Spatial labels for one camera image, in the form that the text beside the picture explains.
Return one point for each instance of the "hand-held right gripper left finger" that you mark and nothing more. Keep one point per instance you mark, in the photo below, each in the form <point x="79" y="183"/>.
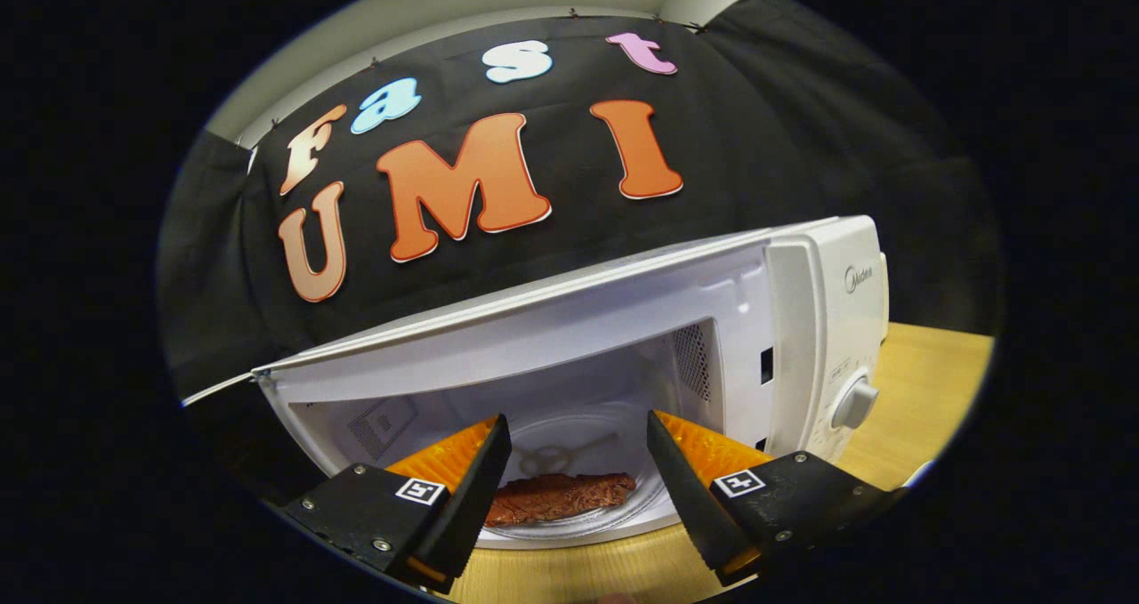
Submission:
<point x="467" y="506"/>

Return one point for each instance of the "glass turntable plate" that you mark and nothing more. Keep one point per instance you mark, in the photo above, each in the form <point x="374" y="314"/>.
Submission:
<point x="578" y="439"/>

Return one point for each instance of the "brown meat piece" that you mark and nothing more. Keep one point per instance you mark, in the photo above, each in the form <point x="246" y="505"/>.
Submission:
<point x="561" y="495"/>

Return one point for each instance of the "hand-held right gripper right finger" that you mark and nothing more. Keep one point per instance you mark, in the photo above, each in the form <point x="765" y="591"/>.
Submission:
<point x="690" y="497"/>

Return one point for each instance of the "white microwave oven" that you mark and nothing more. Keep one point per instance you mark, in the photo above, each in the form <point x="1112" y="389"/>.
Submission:
<point x="578" y="328"/>

